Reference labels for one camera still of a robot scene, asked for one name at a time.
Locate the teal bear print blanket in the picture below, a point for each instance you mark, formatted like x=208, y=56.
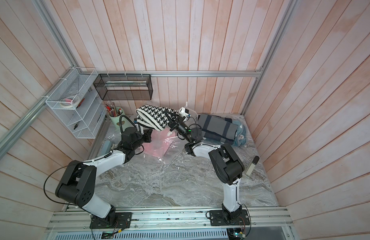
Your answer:
x=240, y=136

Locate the houndstooth patterned cloth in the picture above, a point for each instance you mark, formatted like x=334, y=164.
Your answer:
x=154, y=117

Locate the black mesh wall basket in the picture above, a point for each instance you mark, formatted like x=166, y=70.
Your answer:
x=124, y=87

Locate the pens in cup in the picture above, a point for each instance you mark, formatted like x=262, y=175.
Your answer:
x=112, y=109

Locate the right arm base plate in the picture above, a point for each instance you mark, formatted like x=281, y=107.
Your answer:
x=225, y=218

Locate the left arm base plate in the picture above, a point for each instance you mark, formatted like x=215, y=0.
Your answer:
x=121, y=220

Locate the green pen cup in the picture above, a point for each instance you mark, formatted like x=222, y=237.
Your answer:
x=116, y=120

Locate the aluminium rail base frame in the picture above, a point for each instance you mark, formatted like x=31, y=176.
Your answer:
x=174, y=223

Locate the tape roll on shelf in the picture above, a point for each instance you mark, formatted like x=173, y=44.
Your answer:
x=70, y=102

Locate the white wire shelf rack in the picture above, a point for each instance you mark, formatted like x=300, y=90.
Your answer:
x=84, y=121

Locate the grey navy cloth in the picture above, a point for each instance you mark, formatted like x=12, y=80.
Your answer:
x=217, y=129

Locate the pink fleece cloth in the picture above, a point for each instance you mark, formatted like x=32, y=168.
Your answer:
x=161, y=141

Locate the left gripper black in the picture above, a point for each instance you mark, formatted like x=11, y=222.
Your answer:
x=147, y=133

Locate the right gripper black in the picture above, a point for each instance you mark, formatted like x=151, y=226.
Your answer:
x=178, y=125

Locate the clear plastic vacuum bag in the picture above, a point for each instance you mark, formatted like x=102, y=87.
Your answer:
x=124, y=156

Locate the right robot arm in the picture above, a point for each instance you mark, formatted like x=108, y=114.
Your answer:
x=227, y=165

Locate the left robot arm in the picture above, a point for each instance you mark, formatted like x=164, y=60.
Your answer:
x=77, y=186

